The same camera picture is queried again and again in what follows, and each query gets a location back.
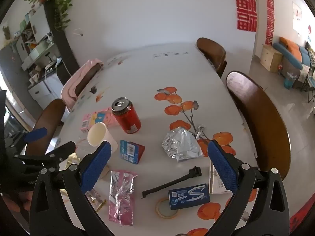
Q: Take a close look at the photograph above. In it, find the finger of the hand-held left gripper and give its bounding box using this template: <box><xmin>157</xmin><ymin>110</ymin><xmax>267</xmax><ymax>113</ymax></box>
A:
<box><xmin>10</xmin><ymin>127</ymin><xmax>48</xmax><ymax>148</ymax></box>
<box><xmin>13</xmin><ymin>141</ymin><xmax>76</xmax><ymax>175</ymax></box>

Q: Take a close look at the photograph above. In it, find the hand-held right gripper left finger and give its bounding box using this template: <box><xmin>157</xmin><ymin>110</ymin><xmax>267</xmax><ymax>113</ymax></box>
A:
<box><xmin>29</xmin><ymin>141</ymin><xmax>112</xmax><ymax>236</ymax></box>

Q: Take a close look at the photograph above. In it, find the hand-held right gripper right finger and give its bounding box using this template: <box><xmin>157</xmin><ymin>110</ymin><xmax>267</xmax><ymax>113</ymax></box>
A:
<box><xmin>207</xmin><ymin>140</ymin><xmax>290</xmax><ymax>236</ymax></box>

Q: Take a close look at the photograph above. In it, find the tan paper wrapper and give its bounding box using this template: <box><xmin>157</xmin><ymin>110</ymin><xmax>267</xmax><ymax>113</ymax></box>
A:
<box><xmin>64</xmin><ymin>152</ymin><xmax>82</xmax><ymax>170</ymax></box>

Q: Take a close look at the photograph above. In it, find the white cardboard box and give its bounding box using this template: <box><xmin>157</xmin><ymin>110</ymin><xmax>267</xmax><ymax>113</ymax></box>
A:
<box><xmin>209</xmin><ymin>159</ymin><xmax>233</xmax><ymax>195</ymax></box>

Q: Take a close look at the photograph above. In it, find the clear snack wrapper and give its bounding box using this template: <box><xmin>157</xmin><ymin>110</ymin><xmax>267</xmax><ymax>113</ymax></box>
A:
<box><xmin>85</xmin><ymin>189</ymin><xmax>108</xmax><ymax>212</ymax></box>

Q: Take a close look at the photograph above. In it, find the white paper cup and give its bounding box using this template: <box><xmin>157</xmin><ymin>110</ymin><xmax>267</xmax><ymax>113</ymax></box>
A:
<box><xmin>87</xmin><ymin>122</ymin><xmax>119</xmax><ymax>154</ymax></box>

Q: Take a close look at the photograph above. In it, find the blue red card packet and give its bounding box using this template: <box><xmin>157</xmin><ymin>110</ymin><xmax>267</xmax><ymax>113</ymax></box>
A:
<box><xmin>120</xmin><ymin>140</ymin><xmax>145</xmax><ymax>165</ymax></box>

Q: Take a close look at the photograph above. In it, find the pink foil wrapper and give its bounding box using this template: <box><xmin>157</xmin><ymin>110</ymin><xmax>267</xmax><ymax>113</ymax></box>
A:
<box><xmin>108</xmin><ymin>170</ymin><xmax>138</xmax><ymax>227</ymax></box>

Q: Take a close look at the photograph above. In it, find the small silver foil wrapper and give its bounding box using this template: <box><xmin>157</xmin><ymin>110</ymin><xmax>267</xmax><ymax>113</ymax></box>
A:
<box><xmin>195</xmin><ymin>125</ymin><xmax>209</xmax><ymax>139</ymax></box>

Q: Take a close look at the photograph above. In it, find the blue gum box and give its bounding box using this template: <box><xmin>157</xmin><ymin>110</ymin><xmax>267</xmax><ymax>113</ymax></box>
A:
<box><xmin>169</xmin><ymin>183</ymin><xmax>211</xmax><ymax>210</ymax></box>

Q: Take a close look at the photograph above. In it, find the pink snack packet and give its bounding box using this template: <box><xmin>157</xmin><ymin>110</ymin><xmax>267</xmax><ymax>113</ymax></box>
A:
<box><xmin>80</xmin><ymin>107</ymin><xmax>120</xmax><ymax>133</ymax></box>

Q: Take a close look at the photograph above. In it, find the silver foil bag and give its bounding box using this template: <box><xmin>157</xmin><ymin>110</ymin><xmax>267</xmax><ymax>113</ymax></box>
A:
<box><xmin>162</xmin><ymin>126</ymin><xmax>203</xmax><ymax>163</ymax></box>

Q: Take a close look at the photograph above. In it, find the black plastic tool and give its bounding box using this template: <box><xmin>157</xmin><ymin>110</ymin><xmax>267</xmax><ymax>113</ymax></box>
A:
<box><xmin>141</xmin><ymin>166</ymin><xmax>202</xmax><ymax>199</ymax></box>

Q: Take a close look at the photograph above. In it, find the red soda can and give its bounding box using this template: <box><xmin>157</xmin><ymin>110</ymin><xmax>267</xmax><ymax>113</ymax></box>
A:
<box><xmin>111</xmin><ymin>97</ymin><xmax>142</xmax><ymax>134</ymax></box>

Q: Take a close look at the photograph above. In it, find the clear tape roll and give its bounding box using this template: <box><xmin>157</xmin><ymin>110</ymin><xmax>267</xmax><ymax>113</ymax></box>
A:
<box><xmin>156</xmin><ymin>197</ymin><xmax>180</xmax><ymax>219</ymax></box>

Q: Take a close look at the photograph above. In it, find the person's left hand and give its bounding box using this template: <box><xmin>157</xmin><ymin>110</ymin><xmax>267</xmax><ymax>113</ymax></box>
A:
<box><xmin>0</xmin><ymin>191</ymin><xmax>33</xmax><ymax>214</ymax></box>

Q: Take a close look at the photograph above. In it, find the round-backed brown wooden chair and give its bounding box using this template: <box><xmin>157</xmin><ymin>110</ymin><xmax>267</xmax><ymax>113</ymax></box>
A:
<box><xmin>25</xmin><ymin>98</ymin><xmax>66</xmax><ymax>156</ymax></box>

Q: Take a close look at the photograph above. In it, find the sliding glass door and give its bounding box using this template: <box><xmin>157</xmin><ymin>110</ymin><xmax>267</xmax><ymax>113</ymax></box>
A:
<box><xmin>4</xmin><ymin>96</ymin><xmax>32</xmax><ymax>134</ymax></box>

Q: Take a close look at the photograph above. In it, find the low white cabinet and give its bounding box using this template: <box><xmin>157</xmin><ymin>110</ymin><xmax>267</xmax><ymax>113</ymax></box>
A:
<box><xmin>28</xmin><ymin>72</ymin><xmax>66</xmax><ymax>104</ymax></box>

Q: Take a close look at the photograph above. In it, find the large brown wooden chair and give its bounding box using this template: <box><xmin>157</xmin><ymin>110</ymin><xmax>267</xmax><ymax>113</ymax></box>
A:
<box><xmin>226</xmin><ymin>71</ymin><xmax>291</xmax><ymax>181</ymax></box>

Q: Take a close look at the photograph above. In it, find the grey fridge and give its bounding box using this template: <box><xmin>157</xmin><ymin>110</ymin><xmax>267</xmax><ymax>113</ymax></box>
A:
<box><xmin>0</xmin><ymin>44</ymin><xmax>42</xmax><ymax>128</ymax></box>

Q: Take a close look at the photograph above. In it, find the black white shelf cabinet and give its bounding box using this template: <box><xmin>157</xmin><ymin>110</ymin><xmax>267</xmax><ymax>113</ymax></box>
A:
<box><xmin>15</xmin><ymin>1</ymin><xmax>80</xmax><ymax>79</ymax></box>

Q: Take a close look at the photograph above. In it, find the teal bin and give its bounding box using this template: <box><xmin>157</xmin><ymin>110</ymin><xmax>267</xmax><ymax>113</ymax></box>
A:
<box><xmin>284</xmin><ymin>74</ymin><xmax>296</xmax><ymax>89</ymax></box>

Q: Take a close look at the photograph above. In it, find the small brown wooden chair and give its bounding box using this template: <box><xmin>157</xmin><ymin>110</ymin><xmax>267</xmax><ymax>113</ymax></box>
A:
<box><xmin>196</xmin><ymin>37</ymin><xmax>227</xmax><ymax>78</ymax></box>

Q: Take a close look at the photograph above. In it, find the light wooden nightstand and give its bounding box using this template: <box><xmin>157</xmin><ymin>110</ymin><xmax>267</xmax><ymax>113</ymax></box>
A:
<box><xmin>260</xmin><ymin>44</ymin><xmax>283</xmax><ymax>73</ymax></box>

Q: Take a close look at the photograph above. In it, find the blue sofa with orange cushions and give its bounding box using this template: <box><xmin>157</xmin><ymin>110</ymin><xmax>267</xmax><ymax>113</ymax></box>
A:
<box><xmin>273</xmin><ymin>36</ymin><xmax>315</xmax><ymax>72</ymax></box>

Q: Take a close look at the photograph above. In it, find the narrow red paper strip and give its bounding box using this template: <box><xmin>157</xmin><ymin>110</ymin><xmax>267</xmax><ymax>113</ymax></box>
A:
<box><xmin>264</xmin><ymin>0</ymin><xmax>275</xmax><ymax>46</ymax></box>

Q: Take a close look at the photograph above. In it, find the large red paper cutout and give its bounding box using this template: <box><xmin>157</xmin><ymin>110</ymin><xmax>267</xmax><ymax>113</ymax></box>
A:
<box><xmin>234</xmin><ymin>0</ymin><xmax>258</xmax><ymax>32</ymax></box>

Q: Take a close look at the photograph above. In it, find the wall poster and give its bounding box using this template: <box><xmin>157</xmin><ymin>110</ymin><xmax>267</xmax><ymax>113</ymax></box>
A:
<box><xmin>292</xmin><ymin>1</ymin><xmax>303</xmax><ymax>33</ymax></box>

